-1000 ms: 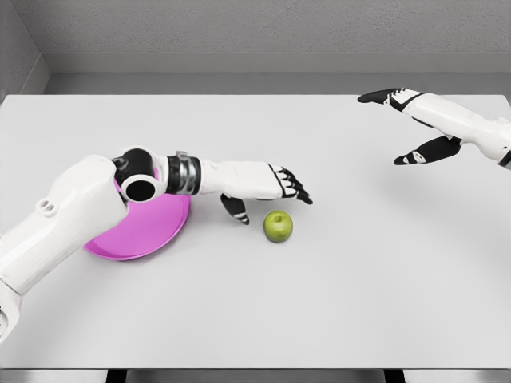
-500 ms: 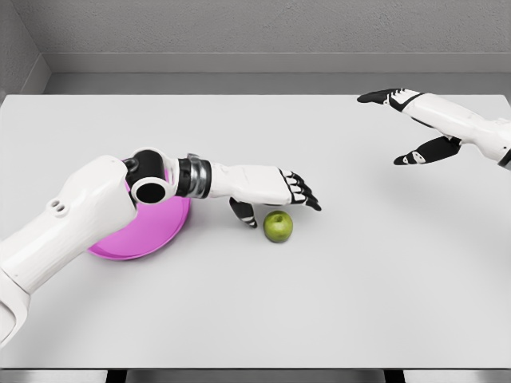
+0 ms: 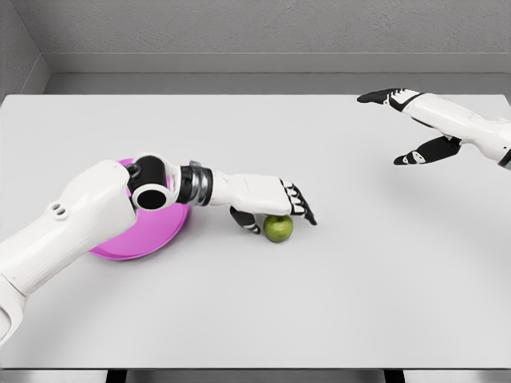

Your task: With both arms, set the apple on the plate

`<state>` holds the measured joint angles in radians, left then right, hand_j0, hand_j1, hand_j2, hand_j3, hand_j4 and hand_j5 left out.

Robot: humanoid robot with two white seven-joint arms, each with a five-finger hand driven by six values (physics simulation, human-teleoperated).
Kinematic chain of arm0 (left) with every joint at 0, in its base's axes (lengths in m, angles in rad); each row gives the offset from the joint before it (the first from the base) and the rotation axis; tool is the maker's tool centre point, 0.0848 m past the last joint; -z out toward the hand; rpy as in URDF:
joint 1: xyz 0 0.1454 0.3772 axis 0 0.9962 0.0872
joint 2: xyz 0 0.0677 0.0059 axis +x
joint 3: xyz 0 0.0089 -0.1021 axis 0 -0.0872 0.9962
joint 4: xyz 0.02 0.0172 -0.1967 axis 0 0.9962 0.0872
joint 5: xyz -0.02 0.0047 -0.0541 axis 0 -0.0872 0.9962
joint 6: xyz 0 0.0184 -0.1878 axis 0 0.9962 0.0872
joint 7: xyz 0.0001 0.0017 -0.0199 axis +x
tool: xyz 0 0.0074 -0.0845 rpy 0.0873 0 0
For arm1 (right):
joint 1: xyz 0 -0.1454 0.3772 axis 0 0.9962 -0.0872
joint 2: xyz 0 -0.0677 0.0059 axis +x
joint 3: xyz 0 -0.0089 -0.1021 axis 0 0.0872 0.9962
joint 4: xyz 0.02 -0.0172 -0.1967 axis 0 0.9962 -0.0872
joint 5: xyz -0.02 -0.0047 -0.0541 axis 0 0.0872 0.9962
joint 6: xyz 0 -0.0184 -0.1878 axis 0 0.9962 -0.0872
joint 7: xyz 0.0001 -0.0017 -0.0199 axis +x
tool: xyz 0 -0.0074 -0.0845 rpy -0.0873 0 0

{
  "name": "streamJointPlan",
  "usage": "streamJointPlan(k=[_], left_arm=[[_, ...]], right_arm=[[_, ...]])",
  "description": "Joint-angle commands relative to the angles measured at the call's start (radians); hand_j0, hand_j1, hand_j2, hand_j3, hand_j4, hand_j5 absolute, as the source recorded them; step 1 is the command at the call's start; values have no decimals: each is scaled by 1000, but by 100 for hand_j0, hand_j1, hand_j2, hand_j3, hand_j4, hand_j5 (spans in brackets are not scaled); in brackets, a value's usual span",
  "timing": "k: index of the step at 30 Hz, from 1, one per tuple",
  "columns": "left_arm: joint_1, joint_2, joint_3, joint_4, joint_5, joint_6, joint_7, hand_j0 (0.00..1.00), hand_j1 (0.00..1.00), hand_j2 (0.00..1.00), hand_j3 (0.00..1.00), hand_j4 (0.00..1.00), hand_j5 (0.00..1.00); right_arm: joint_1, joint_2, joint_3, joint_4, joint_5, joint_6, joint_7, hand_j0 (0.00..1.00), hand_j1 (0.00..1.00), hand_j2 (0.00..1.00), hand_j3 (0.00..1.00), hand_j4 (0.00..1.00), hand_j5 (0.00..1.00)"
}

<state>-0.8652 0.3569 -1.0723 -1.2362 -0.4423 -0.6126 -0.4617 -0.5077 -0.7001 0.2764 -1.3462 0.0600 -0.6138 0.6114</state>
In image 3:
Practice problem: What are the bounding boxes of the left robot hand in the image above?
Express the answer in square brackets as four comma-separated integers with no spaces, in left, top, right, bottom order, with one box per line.
[228,173,319,235]

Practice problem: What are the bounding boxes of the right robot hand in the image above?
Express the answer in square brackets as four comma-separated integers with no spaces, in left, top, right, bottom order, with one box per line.
[355,88,477,167]

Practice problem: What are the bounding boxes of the green apple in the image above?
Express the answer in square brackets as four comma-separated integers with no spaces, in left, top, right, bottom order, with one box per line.
[263,214,295,243]

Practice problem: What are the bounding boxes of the pink plate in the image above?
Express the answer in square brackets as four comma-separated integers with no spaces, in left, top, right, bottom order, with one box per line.
[87,157,192,263]

